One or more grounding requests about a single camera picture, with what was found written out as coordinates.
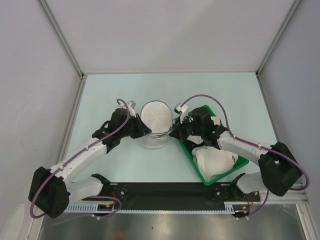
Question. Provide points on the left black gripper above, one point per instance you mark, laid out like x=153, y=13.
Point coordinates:
x=141, y=129

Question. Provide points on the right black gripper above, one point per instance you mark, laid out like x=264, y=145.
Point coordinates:
x=178, y=132

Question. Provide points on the white mesh laundry bag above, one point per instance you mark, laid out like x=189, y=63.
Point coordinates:
x=158, y=117

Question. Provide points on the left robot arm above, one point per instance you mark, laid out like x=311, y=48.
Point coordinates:
x=52, y=189

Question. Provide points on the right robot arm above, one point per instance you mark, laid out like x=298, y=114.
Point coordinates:
x=278, y=171

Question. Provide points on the white bra in basket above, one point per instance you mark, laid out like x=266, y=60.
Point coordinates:
x=212, y=162

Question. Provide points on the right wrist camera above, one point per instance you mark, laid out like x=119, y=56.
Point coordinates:
x=182, y=110

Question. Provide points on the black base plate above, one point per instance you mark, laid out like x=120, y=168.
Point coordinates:
x=178, y=196

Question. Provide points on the light blue cable duct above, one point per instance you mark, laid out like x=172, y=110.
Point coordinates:
x=91, y=207

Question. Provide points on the left aluminium frame post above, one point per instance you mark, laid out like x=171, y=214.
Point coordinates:
x=49, y=15

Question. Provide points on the aluminium frame post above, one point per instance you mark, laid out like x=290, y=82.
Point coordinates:
x=49, y=15
x=278, y=36

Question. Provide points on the right aluminium frame post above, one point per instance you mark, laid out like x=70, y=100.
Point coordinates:
x=278, y=36

